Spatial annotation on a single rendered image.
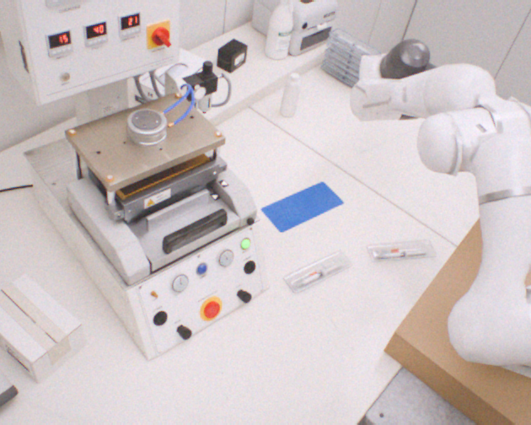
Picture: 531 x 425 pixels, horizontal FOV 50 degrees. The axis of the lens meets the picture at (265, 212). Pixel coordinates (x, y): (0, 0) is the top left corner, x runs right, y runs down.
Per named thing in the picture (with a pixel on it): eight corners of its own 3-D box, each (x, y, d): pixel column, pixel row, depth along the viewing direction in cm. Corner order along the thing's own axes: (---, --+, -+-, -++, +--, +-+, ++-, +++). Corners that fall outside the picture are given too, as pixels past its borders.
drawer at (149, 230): (82, 185, 129) (78, 159, 123) (165, 151, 140) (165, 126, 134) (152, 274, 116) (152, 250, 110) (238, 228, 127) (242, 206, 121)
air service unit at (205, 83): (167, 120, 142) (168, 69, 131) (215, 102, 149) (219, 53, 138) (179, 132, 139) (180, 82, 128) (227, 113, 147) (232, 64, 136)
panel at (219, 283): (156, 356, 123) (135, 286, 114) (264, 291, 138) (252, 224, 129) (161, 360, 122) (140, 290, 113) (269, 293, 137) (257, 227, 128)
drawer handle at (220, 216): (161, 248, 116) (162, 236, 113) (221, 218, 123) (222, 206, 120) (167, 255, 115) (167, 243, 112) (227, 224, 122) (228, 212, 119)
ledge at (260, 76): (104, 102, 177) (103, 90, 174) (277, 18, 225) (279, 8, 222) (170, 153, 166) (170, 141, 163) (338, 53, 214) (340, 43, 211)
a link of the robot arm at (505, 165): (571, 190, 85) (551, 76, 87) (461, 201, 83) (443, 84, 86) (507, 210, 104) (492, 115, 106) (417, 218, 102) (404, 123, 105)
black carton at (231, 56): (216, 66, 190) (217, 48, 185) (231, 56, 196) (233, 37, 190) (230, 73, 188) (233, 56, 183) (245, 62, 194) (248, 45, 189)
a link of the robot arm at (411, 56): (381, 124, 141) (421, 123, 141) (398, 113, 127) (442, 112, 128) (378, 51, 141) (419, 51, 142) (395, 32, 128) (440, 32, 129)
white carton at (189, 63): (134, 99, 173) (133, 79, 167) (178, 66, 187) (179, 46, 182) (167, 116, 170) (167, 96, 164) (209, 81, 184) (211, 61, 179)
